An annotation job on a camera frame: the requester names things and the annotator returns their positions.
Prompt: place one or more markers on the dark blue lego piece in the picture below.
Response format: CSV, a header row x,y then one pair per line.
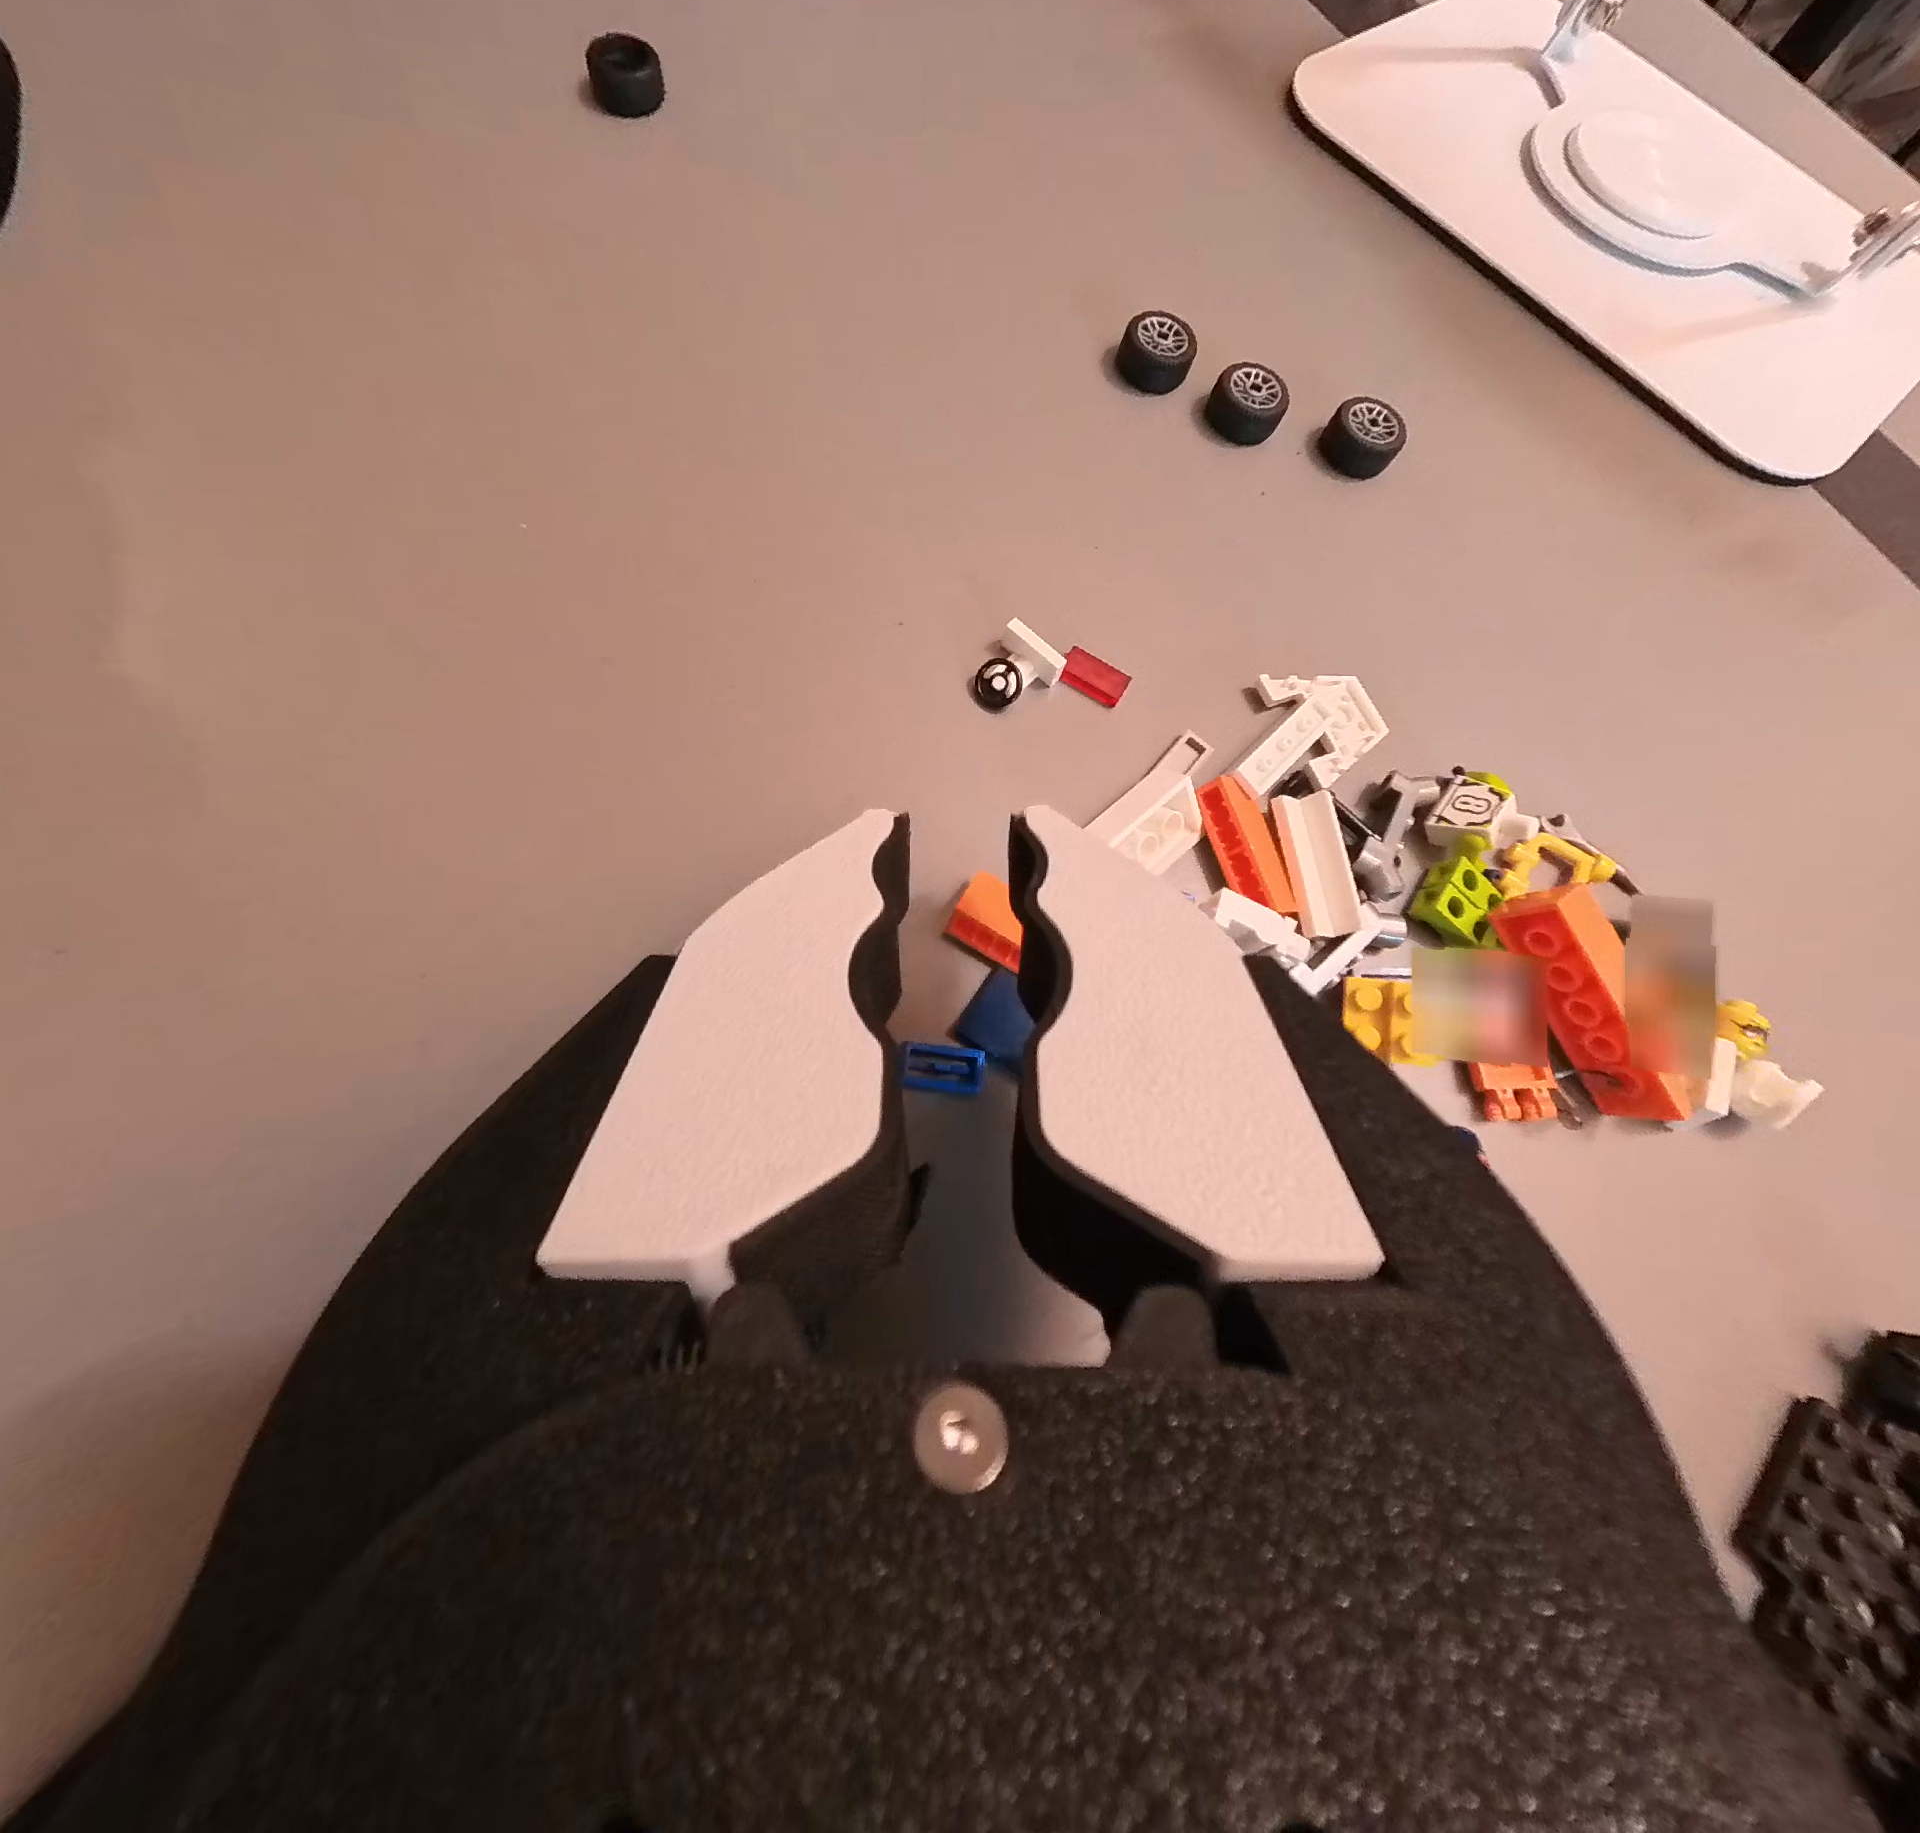
x,y
1000,1017

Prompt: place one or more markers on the small blue lego piece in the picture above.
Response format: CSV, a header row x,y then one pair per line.
x,y
947,1066

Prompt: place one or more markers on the pile of loose lego pieces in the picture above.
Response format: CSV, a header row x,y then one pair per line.
x,y
1380,905

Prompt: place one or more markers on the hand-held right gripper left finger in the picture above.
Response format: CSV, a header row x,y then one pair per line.
x,y
720,1114

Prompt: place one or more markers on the white lego brick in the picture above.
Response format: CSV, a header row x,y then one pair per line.
x,y
1312,859

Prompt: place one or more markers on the white lego steering wheel piece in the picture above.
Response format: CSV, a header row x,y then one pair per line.
x,y
994,689

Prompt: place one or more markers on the orange lego race car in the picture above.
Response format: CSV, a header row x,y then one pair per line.
x,y
1847,1533

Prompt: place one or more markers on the small black lego wheel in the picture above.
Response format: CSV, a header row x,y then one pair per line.
x,y
1362,437

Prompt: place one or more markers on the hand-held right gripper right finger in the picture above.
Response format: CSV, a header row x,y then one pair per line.
x,y
1201,1114

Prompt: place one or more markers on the long orange lego piece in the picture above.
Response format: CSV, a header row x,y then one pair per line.
x,y
1246,850

